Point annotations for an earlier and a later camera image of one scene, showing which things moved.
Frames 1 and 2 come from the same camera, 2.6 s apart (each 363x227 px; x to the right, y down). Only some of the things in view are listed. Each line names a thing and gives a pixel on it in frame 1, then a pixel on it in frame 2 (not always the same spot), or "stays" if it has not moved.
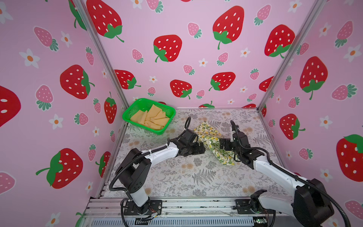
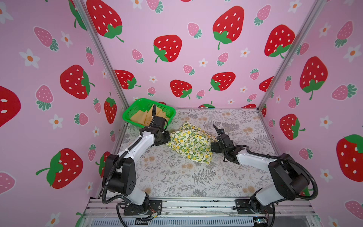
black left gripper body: [192, 149] → [165, 137]
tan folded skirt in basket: [155, 118] stays
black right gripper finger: [222, 143] → [216, 147]
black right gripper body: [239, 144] → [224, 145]
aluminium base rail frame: [109, 212] stays
